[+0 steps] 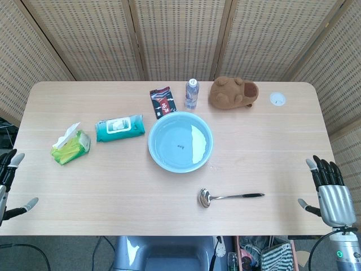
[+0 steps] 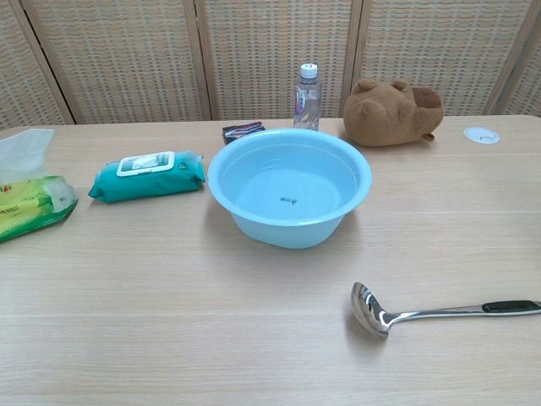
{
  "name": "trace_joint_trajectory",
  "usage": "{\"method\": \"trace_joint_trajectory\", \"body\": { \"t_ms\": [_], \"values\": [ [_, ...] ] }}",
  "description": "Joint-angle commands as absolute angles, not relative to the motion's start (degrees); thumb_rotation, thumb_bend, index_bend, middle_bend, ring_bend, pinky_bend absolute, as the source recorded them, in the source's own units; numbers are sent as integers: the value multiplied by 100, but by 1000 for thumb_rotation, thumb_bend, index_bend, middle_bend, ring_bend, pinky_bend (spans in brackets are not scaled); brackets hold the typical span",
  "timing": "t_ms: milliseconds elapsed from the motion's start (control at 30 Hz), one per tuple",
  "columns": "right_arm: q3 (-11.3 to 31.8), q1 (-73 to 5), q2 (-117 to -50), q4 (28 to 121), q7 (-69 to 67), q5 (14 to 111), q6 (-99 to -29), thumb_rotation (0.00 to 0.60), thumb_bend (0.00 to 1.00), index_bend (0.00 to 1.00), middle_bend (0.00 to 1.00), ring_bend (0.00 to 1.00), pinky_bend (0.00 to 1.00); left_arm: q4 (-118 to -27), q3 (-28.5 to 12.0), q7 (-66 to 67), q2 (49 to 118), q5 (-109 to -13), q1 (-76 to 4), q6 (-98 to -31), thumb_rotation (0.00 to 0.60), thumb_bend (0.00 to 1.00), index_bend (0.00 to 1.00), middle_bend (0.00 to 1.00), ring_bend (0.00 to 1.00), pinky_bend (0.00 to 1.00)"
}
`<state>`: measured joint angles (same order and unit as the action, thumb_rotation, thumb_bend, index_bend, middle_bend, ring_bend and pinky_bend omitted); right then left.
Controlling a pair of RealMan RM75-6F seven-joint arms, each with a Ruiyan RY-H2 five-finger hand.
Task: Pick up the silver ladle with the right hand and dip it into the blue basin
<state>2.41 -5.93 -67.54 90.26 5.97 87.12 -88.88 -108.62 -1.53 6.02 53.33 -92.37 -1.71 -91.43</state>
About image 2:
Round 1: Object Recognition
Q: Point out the stainless steel ladle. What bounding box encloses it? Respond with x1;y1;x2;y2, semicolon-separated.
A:
350;281;541;339

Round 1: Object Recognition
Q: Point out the white cable grommet cap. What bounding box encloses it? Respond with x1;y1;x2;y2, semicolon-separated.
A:
462;126;501;145

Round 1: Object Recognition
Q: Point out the small black red box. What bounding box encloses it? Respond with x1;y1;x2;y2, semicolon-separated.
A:
221;121;267;145

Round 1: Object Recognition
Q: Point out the clear plastic water bottle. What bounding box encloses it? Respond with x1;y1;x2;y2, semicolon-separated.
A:
292;63;324;132

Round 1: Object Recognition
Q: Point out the green tissue pack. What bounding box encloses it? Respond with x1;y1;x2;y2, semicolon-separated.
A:
0;175;79;244

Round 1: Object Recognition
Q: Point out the brown capybara plush toy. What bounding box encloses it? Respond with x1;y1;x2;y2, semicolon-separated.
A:
342;79;445;148

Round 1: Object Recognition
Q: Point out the woven bamboo folding screen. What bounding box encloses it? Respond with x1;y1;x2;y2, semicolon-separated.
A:
0;0;541;131

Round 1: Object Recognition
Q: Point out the teal wet wipes pack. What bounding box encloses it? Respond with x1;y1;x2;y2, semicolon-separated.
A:
87;150;207;205

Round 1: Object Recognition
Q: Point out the light blue plastic basin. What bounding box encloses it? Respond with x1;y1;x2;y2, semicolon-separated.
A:
206;129;374;250

